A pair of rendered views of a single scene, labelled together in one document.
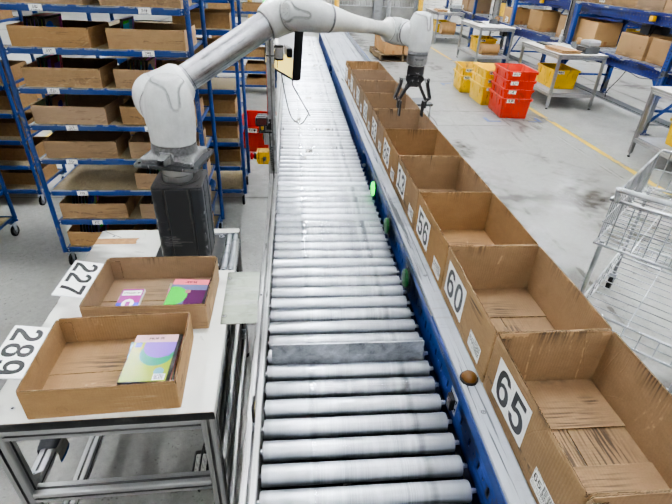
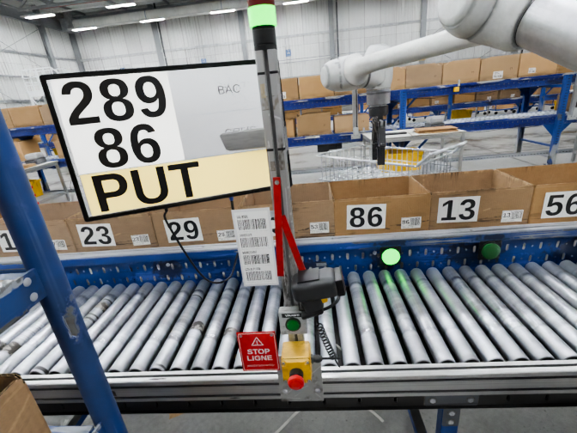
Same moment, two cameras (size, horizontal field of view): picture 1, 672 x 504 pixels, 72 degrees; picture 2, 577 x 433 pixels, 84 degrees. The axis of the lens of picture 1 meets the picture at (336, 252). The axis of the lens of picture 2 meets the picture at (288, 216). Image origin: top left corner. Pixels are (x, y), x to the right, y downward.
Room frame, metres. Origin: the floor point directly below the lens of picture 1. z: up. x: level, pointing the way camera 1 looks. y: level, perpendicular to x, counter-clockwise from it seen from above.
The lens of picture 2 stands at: (2.33, 1.04, 1.47)
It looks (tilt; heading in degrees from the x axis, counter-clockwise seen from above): 21 degrees down; 281
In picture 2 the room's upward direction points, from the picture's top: 6 degrees counter-clockwise
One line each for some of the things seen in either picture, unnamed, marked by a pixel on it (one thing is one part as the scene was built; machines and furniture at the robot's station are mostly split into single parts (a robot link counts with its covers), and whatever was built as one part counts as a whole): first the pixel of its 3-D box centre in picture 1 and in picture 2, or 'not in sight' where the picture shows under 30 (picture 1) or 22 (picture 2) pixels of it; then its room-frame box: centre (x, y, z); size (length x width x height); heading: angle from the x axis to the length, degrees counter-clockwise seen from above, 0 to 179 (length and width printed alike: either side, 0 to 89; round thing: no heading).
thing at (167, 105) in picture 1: (169, 108); not in sight; (1.59, 0.59, 1.33); 0.18 x 0.16 x 0.22; 33
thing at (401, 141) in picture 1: (417, 157); (374, 204); (2.21, -0.38, 0.96); 0.39 x 0.29 x 0.17; 6
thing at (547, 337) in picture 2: (330, 240); (516, 306); (1.78, 0.03, 0.72); 0.52 x 0.05 x 0.05; 96
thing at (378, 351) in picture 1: (348, 353); not in sight; (1.03, -0.05, 0.76); 0.46 x 0.01 x 0.09; 96
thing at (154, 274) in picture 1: (156, 291); not in sight; (1.25, 0.60, 0.80); 0.38 x 0.28 x 0.10; 96
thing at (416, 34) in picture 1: (418, 31); (375, 67); (2.22, -0.31, 1.53); 0.13 x 0.11 x 0.16; 33
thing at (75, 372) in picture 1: (115, 360); not in sight; (0.93, 0.60, 0.80); 0.38 x 0.28 x 0.10; 99
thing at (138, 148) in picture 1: (169, 142); not in sight; (2.77, 1.06, 0.79); 0.40 x 0.30 x 0.10; 97
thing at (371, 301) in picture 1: (339, 303); not in sight; (1.33, -0.02, 0.72); 0.52 x 0.05 x 0.05; 96
